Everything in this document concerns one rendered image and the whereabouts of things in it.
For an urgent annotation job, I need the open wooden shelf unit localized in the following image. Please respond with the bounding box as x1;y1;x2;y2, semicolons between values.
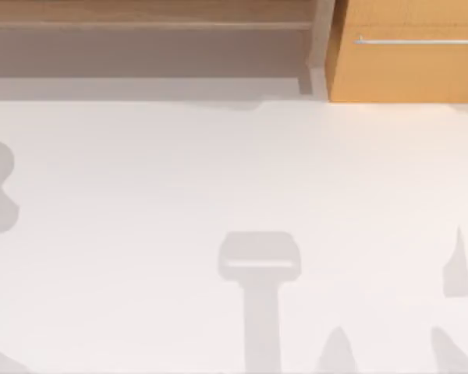
0;0;336;97

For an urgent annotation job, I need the wooden cupboard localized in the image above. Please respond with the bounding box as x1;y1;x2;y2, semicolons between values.
326;0;468;104

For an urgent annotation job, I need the long metal handle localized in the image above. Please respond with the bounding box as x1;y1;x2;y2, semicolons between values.
353;34;468;46

